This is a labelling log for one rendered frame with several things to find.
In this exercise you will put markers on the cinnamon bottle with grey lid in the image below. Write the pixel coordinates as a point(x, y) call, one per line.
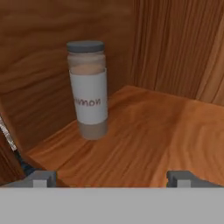
point(89, 93)

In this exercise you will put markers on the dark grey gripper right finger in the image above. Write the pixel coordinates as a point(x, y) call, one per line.
point(180, 178)

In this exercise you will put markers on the wooden cabinet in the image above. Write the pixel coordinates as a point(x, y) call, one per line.
point(163, 87)

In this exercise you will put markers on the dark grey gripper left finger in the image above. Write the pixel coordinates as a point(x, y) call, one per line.
point(43, 177)

